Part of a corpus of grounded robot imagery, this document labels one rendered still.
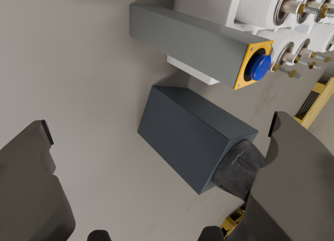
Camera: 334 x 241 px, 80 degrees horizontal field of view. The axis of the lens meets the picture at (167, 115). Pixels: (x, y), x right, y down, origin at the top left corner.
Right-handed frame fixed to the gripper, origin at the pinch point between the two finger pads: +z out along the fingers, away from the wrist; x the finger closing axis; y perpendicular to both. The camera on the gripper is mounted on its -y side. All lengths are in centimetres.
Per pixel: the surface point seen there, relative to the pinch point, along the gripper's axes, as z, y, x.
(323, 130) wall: 237, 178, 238
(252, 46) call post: 17.3, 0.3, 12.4
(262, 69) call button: 17.8, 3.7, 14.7
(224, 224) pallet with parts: 166, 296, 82
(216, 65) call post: 20.6, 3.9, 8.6
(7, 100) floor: 25.3, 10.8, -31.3
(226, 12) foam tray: 35.8, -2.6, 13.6
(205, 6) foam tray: 40.5, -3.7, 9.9
